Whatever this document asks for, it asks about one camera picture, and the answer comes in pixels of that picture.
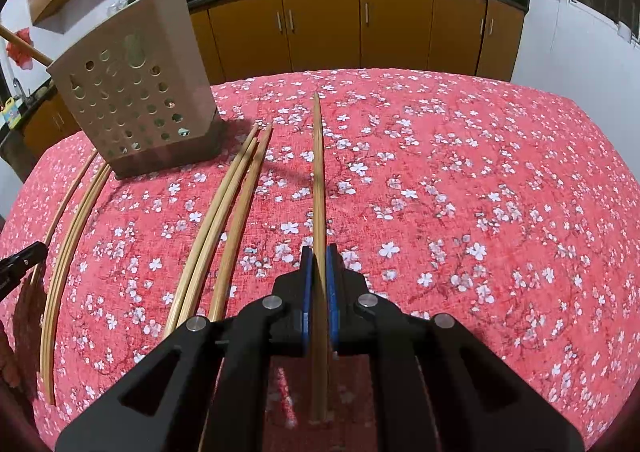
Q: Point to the metal faucet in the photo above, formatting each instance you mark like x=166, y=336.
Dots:
x=20, y=89

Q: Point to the beige perforated utensil holder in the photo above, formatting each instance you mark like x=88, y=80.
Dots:
x=175, y=32

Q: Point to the yellow detergent bottle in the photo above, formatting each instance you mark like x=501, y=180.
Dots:
x=12, y=114

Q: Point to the person's left hand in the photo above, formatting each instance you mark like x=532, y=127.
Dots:
x=7, y=357

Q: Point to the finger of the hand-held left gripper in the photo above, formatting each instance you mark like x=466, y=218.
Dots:
x=25, y=254

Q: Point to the wooden base cabinet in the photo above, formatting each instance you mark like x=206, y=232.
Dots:
x=50, y=124
x=400, y=27

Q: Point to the red floral tablecloth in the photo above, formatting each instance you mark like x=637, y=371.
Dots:
x=450, y=182

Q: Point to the red hanging plastic bag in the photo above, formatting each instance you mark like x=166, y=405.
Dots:
x=19, y=52

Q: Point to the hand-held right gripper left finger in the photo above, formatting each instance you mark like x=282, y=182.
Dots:
x=306, y=282

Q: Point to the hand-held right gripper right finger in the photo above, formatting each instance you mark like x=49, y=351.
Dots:
x=334, y=282

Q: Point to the clear plastic bag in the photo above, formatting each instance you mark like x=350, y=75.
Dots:
x=116, y=7

